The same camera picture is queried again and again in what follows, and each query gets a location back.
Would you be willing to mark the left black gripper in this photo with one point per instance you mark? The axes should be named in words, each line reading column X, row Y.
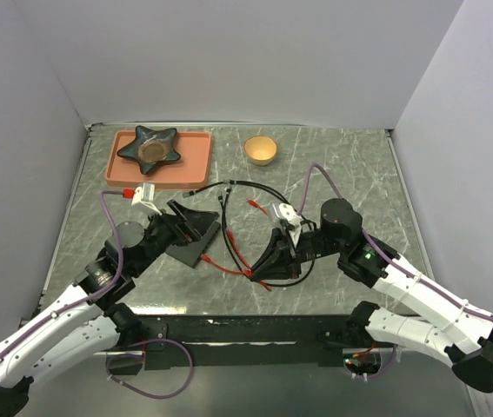
column 195, row 222

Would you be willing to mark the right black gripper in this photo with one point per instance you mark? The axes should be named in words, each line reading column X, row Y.
column 280, row 259

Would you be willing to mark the black network switch box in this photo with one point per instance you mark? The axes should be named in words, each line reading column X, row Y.
column 191, row 254

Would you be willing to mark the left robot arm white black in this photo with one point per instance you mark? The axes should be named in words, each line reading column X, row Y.
column 88, row 317

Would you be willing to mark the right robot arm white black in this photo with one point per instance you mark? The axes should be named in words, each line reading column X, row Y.
column 445, row 326

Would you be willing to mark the salmon rectangular tray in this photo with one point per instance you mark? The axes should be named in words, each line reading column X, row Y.
column 190, row 172

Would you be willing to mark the dark star-shaped dish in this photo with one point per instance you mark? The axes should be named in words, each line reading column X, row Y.
column 151, row 148

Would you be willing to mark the small yellow bowl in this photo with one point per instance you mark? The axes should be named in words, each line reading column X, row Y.
column 261, row 150

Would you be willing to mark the aluminium frame rail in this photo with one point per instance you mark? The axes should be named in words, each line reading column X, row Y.
column 35, row 340

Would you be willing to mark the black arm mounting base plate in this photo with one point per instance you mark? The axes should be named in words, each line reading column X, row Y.
column 242, row 340

